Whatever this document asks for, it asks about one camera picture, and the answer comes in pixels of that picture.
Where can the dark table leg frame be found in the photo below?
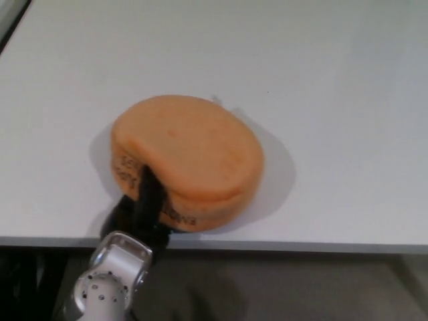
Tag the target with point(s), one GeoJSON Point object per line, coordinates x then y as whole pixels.
{"type": "Point", "coordinates": [23, 284]}

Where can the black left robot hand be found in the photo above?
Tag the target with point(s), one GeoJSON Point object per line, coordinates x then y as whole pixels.
{"type": "Point", "coordinates": [147, 207]}

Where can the orange plush round plate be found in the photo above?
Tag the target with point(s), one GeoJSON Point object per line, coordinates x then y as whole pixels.
{"type": "Point", "coordinates": [200, 157]}

